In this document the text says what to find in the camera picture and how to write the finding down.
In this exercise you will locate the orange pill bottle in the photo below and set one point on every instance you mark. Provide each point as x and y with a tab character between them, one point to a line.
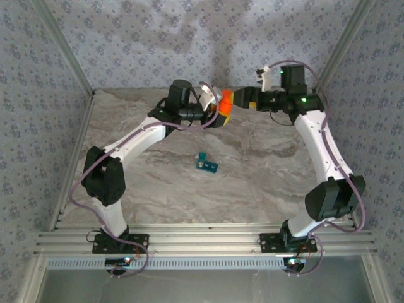
225	109

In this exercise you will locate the teal pill organizer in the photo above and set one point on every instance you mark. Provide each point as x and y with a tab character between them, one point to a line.
212	168

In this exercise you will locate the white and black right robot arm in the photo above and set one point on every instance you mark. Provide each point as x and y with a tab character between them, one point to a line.
322	145

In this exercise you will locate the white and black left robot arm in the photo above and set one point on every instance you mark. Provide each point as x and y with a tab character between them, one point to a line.
139	135

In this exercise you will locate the small circuit board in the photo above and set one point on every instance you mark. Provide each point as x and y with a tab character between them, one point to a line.
295	261
118	261

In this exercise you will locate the grey metal panel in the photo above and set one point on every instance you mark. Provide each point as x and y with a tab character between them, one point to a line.
205	287

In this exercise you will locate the aluminium corner post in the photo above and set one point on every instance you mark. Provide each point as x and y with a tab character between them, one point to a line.
65	47
342	47

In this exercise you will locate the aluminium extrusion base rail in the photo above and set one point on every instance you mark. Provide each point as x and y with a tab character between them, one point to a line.
205	241

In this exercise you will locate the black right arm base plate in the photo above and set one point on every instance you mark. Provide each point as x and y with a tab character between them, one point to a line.
268	243

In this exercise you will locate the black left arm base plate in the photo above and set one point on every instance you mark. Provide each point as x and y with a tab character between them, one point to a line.
101	249

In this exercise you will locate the aluminium frame leg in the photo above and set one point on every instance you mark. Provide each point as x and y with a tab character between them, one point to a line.
33	284
377	284

